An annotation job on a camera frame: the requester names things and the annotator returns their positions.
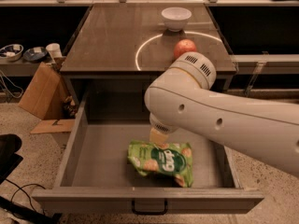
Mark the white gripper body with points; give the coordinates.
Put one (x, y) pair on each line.
(161, 126)

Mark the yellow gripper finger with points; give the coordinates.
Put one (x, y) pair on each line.
(157, 137)

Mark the green rice chip bag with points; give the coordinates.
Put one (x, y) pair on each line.
(166, 159)

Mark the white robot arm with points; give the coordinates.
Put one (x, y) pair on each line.
(181, 97)

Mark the open grey top drawer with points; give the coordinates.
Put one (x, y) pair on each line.
(95, 175)

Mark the grey cabinet with top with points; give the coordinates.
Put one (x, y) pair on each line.
(131, 39)

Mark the red apple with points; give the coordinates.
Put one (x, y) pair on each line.
(183, 46)

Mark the white ceramic bowl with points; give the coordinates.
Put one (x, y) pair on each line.
(176, 18)

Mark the flat cardboard piece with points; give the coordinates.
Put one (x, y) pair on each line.
(54, 126)

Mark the brown cardboard box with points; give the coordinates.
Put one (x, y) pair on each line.
(45, 95)

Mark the grey low shelf right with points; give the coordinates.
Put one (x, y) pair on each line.
(267, 64)

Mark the grey low shelf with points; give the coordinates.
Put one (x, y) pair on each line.
(22, 68)
(267, 64)

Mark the white paper cup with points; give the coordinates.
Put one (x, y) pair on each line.
(54, 50)

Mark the dark blue bowl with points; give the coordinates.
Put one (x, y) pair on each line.
(36, 54)

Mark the grey low shelf left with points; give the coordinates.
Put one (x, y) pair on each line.
(22, 68)

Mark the blue patterned bowl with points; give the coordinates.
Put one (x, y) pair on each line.
(11, 53)

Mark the black drawer handle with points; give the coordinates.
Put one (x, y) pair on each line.
(149, 207)

